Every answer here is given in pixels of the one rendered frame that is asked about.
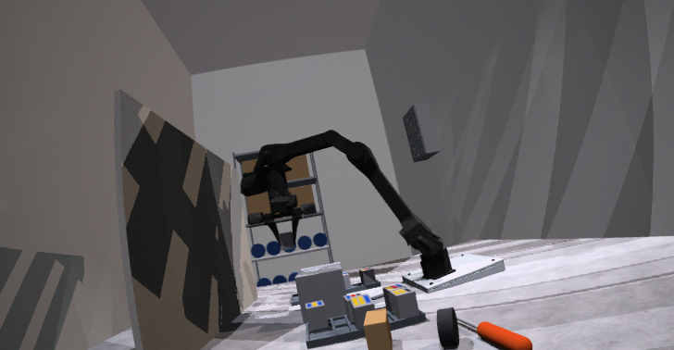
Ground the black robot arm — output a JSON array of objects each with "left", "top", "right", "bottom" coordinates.
[{"left": 241, "top": 130, "right": 456, "bottom": 280}]

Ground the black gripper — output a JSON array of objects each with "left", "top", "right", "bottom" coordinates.
[{"left": 247, "top": 188, "right": 317, "bottom": 246}]

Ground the orange screwdriver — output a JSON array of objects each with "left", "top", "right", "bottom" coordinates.
[{"left": 456, "top": 316, "right": 532, "bottom": 350}]

